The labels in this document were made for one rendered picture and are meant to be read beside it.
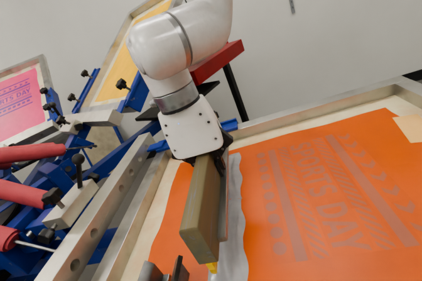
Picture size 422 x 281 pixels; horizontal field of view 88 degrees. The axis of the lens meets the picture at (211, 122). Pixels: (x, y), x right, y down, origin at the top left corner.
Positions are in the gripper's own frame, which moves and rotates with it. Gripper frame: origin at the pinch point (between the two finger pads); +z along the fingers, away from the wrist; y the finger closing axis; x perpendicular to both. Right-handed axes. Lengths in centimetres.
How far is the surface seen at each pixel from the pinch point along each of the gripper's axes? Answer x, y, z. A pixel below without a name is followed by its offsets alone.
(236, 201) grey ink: -0.6, 2.1, 10.3
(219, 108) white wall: 201, -33, 67
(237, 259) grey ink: -13.2, 1.8, 10.4
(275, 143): 17.6, 14.2, 10.7
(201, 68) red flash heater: 91, -13, -3
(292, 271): -16.1, 10.4, 10.8
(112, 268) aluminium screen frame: -13.2, -22.3, 7.5
